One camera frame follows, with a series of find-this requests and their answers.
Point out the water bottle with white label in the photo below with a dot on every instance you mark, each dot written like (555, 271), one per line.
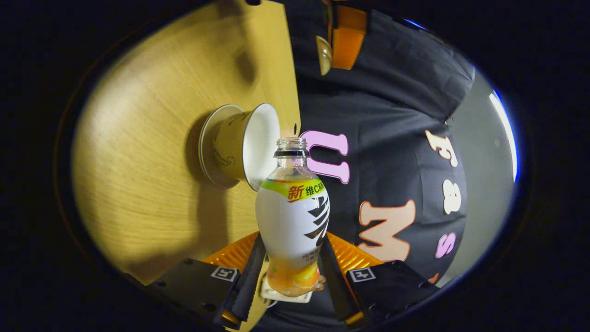
(290, 221)

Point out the black backdrop cloth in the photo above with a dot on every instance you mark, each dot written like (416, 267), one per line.
(392, 115)

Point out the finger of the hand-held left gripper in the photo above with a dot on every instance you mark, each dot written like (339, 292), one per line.
(348, 41)

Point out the cream teacup lid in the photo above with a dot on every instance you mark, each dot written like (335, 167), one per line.
(324, 55)

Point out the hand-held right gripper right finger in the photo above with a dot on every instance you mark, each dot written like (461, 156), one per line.
(334, 286)

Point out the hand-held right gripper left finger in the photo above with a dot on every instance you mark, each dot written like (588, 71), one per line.
(251, 276)

